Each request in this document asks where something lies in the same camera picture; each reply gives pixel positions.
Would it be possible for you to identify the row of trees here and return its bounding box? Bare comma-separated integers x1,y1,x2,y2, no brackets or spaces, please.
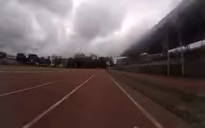
15,52,115,70

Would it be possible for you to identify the large grandstand building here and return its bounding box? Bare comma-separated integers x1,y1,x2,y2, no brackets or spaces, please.
115,0,205,80

